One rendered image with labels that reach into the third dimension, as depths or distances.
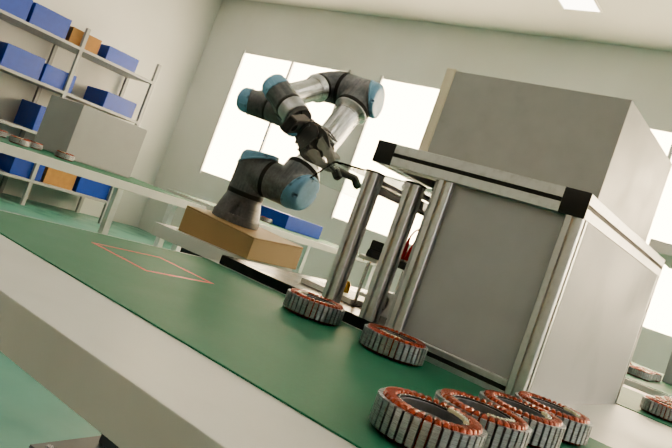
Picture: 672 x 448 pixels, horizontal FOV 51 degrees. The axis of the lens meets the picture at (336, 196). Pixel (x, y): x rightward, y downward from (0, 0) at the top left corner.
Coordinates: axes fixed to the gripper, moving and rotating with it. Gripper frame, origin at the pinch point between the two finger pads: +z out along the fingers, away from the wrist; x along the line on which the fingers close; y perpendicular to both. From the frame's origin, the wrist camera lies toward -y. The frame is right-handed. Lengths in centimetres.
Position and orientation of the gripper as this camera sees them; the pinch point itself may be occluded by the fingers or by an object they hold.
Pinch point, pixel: (329, 165)
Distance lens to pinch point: 172.6
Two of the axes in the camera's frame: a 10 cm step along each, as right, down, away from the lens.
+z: 4.8, 6.9, -5.4
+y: 5.6, 2.4, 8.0
